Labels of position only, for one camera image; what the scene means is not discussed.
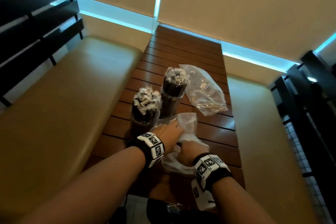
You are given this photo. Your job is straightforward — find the person's right hand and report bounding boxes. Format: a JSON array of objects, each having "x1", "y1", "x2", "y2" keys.
[{"x1": 176, "y1": 140, "x2": 210, "y2": 167}]

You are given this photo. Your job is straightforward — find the person's left hand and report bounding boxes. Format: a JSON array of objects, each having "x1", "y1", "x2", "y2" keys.
[{"x1": 152, "y1": 121, "x2": 184, "y2": 153}]

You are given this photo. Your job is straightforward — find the clear plastic zip bag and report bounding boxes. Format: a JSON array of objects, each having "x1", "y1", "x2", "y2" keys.
[
  {"x1": 179, "y1": 64, "x2": 228, "y2": 116},
  {"x1": 155, "y1": 112, "x2": 210, "y2": 176}
]

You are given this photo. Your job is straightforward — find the transparent plastic cup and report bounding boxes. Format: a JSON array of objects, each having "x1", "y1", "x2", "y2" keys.
[
  {"x1": 159, "y1": 87, "x2": 186, "y2": 119},
  {"x1": 130, "y1": 110, "x2": 161, "y2": 138}
]

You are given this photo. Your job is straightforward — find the person's right forearm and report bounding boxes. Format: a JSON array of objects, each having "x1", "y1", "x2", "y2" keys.
[{"x1": 211, "y1": 176, "x2": 276, "y2": 224}]

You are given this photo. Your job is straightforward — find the person's left forearm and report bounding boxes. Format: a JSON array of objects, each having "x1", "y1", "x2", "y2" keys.
[{"x1": 18, "y1": 146, "x2": 146, "y2": 224}]

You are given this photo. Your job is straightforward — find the black wristband with white markers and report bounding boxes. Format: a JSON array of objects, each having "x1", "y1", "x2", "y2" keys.
[
  {"x1": 128, "y1": 132, "x2": 165, "y2": 169},
  {"x1": 192, "y1": 153, "x2": 233, "y2": 193}
]

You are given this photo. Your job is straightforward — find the crumpled clear wrapper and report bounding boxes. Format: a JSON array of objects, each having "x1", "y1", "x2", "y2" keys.
[{"x1": 165, "y1": 202, "x2": 184, "y2": 212}]

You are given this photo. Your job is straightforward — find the beige padded bench seat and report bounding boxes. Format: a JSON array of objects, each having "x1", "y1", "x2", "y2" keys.
[
  {"x1": 0, "y1": 37, "x2": 142, "y2": 224},
  {"x1": 227, "y1": 75, "x2": 318, "y2": 224}
]

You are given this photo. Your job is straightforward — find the black slatted bench backrest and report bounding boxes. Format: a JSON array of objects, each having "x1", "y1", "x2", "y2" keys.
[
  {"x1": 270, "y1": 50, "x2": 336, "y2": 216},
  {"x1": 0, "y1": 0, "x2": 84, "y2": 107}
]

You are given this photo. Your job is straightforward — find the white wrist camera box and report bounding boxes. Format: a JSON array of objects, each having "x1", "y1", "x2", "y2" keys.
[{"x1": 191, "y1": 178, "x2": 216, "y2": 211}]

